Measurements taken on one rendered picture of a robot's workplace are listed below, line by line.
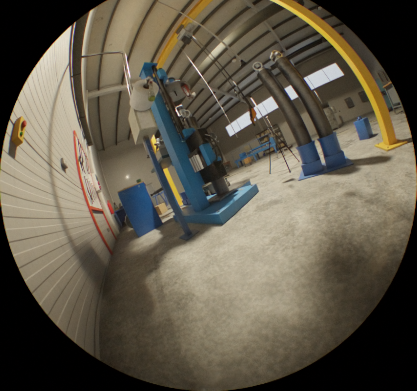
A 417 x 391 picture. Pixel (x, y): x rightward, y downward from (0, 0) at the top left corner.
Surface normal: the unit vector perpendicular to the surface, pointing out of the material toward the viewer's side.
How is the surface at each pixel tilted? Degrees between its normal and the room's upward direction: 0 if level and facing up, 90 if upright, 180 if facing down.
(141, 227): 90
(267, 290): 0
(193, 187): 90
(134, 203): 90
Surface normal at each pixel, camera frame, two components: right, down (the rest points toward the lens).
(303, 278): -0.41, -0.91
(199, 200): 0.59, -0.23
